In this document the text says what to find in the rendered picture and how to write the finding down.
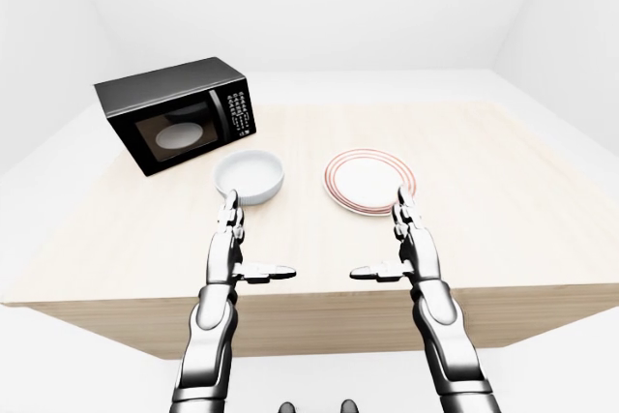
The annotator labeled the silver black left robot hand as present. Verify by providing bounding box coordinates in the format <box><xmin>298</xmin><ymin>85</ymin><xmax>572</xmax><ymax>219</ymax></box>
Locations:
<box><xmin>205</xmin><ymin>188</ymin><xmax>298</xmax><ymax>287</ymax></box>

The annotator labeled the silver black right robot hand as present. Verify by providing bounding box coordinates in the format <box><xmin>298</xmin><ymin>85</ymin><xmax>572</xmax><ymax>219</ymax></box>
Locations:
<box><xmin>348</xmin><ymin>184</ymin><xmax>443</xmax><ymax>284</ymax></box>

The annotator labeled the white ribbed bowl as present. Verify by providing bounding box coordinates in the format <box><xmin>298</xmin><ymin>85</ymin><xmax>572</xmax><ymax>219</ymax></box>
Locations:
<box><xmin>213</xmin><ymin>149</ymin><xmax>285</xmax><ymax>207</ymax></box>

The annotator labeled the white plate with red rings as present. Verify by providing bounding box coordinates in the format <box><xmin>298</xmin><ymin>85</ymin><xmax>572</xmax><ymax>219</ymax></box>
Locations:
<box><xmin>323</xmin><ymin>147</ymin><xmax>415</xmax><ymax>217</ymax></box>

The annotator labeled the black microwave oven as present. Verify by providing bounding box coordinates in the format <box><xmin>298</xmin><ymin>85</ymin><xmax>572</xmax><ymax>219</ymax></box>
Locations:
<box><xmin>93</xmin><ymin>56</ymin><xmax>257</xmax><ymax>178</ymax></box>

